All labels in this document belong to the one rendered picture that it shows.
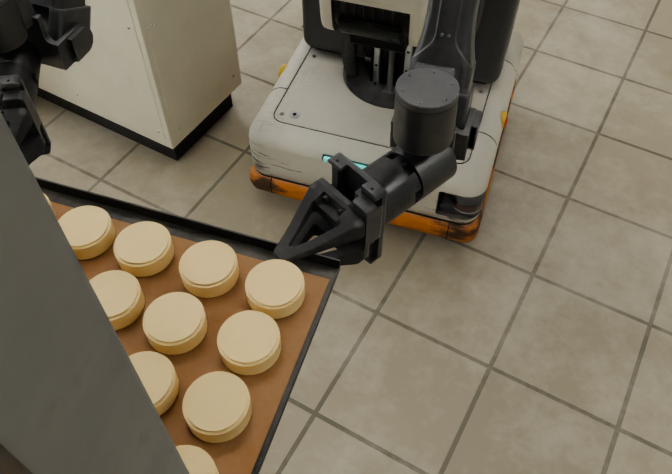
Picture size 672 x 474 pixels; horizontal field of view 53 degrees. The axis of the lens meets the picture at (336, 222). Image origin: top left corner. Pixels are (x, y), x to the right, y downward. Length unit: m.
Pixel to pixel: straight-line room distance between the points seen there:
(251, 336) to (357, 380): 1.07
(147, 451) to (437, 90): 0.48
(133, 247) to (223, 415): 0.18
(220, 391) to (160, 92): 1.38
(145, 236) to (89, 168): 1.50
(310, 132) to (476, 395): 0.74
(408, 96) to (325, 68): 1.27
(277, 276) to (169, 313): 0.09
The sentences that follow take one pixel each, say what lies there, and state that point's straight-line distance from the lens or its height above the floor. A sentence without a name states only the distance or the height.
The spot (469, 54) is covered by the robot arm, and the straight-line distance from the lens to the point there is 0.69.
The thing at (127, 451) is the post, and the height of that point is 1.29.
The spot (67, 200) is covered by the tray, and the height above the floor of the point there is 0.95.
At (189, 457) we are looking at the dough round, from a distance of 0.51.
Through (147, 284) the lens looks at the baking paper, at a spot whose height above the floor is 0.95.
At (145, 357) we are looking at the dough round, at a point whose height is 0.97.
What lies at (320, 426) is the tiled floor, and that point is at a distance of 1.55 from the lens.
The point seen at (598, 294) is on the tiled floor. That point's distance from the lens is 1.83.
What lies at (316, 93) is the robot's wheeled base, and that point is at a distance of 1.79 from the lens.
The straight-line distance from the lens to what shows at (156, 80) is 1.80.
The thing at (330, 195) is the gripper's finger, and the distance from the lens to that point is 0.60.
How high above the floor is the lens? 1.44
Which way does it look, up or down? 52 degrees down
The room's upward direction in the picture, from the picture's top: straight up
